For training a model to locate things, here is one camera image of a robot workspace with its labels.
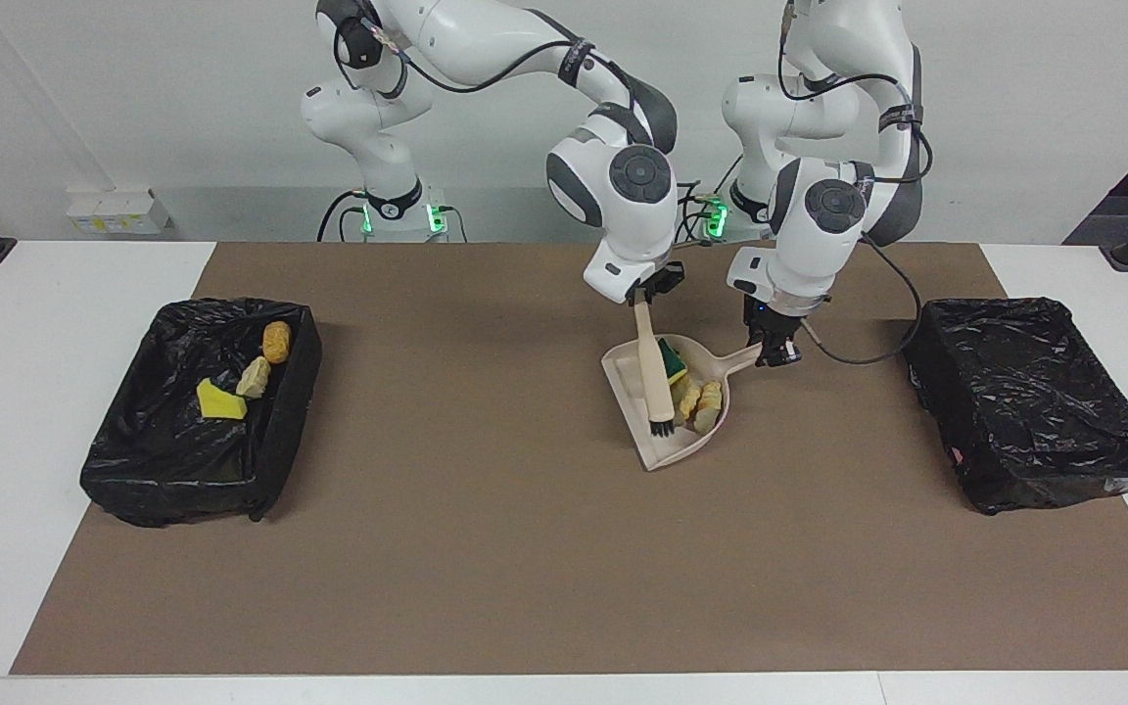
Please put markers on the sliced bread piece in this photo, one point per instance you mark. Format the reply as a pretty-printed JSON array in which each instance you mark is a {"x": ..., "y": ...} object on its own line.
[{"x": 710, "y": 405}]

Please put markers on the beige hand brush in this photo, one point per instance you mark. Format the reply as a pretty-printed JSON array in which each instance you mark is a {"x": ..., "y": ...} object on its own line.
[{"x": 655, "y": 382}]

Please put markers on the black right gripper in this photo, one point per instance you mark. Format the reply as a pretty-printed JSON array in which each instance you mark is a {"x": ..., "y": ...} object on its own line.
[{"x": 644, "y": 290}]

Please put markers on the black bin with pink patch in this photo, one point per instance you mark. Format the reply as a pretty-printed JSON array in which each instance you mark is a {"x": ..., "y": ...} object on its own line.
[{"x": 1024, "y": 401}]

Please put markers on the brown table mat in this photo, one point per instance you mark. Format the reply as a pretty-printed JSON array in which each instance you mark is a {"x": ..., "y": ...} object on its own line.
[{"x": 564, "y": 607}]

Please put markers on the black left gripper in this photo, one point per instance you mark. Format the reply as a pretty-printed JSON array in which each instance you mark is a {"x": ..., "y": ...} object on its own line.
[{"x": 775, "y": 318}]

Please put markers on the white wall outlet box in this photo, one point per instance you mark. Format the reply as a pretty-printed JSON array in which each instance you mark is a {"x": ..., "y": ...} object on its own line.
[{"x": 114, "y": 211}]

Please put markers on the black bag-lined bin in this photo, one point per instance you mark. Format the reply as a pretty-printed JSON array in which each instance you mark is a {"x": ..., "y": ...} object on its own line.
[{"x": 172, "y": 460}]

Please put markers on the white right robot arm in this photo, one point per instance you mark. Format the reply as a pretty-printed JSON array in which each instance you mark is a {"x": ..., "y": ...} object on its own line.
[{"x": 623, "y": 196}]

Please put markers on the beige plastic dustpan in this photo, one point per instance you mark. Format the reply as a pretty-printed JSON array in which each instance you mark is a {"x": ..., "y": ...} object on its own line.
[{"x": 637, "y": 392}]

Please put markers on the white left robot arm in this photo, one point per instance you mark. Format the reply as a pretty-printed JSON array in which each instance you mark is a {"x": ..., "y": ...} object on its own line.
[{"x": 819, "y": 225}]

